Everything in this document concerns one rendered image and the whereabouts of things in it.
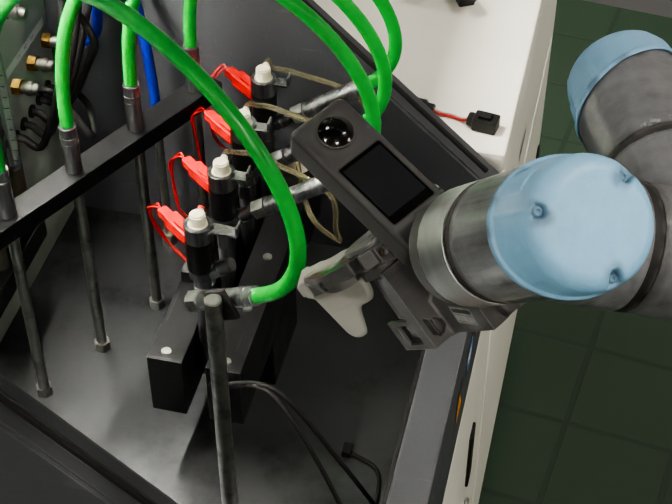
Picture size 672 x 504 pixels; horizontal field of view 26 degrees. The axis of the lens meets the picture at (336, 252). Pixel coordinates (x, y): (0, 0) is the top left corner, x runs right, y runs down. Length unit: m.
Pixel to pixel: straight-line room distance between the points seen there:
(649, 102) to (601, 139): 0.04
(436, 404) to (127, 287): 0.47
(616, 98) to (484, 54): 0.98
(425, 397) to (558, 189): 0.76
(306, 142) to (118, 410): 0.76
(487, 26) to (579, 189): 1.19
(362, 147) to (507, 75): 0.92
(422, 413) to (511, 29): 0.64
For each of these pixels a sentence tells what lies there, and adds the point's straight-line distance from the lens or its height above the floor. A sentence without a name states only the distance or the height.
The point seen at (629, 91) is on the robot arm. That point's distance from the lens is 0.91.
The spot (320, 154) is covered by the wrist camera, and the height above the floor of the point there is 1.48.
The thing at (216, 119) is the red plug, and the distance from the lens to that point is 1.57.
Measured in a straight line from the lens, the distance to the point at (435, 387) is 1.50.
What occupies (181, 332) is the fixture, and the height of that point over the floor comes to 0.98.
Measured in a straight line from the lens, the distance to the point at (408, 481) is 1.42.
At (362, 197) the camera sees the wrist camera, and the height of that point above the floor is 1.47.
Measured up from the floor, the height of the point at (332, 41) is 1.31.
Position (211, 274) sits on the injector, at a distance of 1.44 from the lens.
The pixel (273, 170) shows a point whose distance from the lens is 1.13.
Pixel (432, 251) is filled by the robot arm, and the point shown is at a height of 1.49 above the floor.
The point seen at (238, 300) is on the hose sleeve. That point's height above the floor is 1.18.
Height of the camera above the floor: 2.07
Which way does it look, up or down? 44 degrees down
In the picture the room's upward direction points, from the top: straight up
